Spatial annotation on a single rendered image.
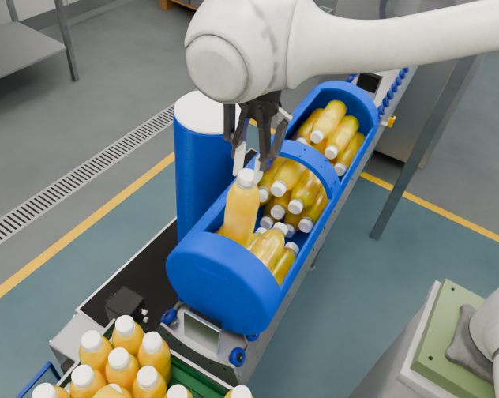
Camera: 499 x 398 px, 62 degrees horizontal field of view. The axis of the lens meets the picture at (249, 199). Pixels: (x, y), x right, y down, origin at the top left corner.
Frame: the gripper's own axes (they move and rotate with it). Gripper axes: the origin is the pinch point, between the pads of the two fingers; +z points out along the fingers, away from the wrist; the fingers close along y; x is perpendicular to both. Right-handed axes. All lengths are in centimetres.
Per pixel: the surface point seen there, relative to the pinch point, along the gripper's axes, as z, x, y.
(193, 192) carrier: 70, -43, 42
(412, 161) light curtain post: 78, -130, -33
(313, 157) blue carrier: 19.0, -32.2, -4.8
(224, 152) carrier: 47, -49, 32
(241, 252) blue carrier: 18.7, 6.6, -3.8
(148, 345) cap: 31.5, 29.1, 4.4
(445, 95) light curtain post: 40, -130, -33
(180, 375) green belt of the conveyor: 52, 25, 0
